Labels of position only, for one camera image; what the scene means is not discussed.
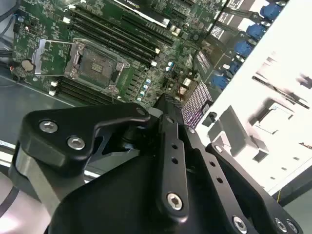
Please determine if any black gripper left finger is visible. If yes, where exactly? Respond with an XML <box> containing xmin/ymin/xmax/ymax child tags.
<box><xmin>11</xmin><ymin>93</ymin><xmax>190</xmax><ymax>221</ymax></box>

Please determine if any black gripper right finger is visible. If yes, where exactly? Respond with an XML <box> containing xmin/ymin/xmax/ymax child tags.
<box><xmin>170</xmin><ymin>94</ymin><xmax>304</xmax><ymax>234</ymax></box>

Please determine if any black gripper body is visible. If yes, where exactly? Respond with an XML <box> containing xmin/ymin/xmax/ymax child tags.
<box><xmin>48</xmin><ymin>152</ymin><xmax>232</xmax><ymax>234</ymax></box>

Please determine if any metal socket cover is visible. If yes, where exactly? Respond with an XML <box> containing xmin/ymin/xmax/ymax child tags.
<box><xmin>33</xmin><ymin>38</ymin><xmax>82</xmax><ymax>78</ymax></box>

